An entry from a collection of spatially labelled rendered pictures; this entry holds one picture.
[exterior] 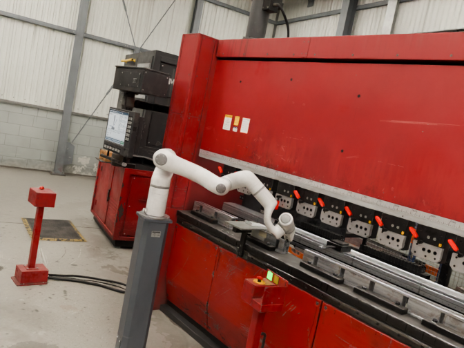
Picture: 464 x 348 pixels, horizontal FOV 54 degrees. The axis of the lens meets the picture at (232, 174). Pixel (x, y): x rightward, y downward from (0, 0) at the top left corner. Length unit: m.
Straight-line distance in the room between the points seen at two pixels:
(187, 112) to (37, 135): 6.46
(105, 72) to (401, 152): 8.09
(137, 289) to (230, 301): 0.72
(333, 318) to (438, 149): 1.07
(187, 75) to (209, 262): 1.48
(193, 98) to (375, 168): 1.67
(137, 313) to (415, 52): 2.19
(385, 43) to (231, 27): 8.52
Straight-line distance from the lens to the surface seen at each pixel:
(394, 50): 2.70
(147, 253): 2.83
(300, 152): 2.96
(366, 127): 2.70
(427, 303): 2.52
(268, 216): 2.72
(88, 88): 9.90
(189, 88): 3.66
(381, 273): 2.93
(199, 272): 3.54
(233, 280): 3.24
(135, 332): 3.02
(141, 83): 3.62
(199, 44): 3.70
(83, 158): 10.02
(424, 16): 8.29
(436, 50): 2.58
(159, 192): 2.76
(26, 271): 4.23
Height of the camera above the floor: 1.63
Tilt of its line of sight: 6 degrees down
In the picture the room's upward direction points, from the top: 11 degrees clockwise
